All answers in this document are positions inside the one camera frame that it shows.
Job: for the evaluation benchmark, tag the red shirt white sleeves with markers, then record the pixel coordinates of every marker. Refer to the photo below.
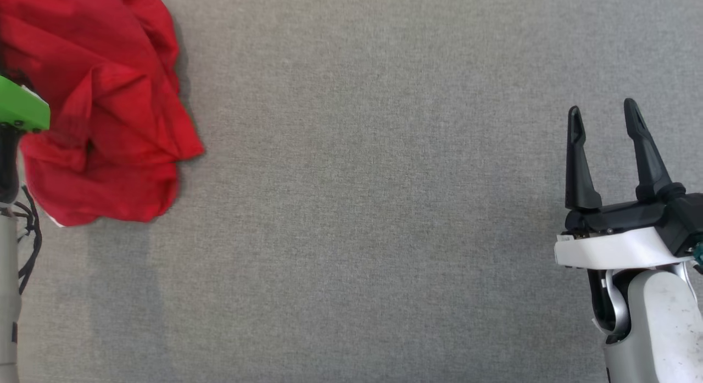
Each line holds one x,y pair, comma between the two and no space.
99,59

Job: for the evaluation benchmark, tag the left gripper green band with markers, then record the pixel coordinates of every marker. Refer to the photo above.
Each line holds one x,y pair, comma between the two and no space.
22,111

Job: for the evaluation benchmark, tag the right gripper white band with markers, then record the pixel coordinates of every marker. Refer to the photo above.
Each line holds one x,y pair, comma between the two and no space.
615,248

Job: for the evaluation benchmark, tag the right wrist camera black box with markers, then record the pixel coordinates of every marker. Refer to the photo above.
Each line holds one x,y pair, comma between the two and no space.
686,218

